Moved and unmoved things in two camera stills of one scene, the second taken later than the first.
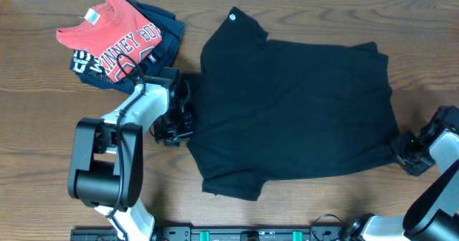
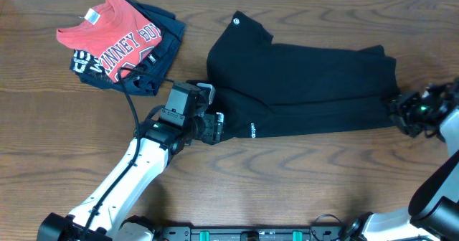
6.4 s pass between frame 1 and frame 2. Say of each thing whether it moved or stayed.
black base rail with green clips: stayed
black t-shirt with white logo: moved
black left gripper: moved
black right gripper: moved
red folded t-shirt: stayed
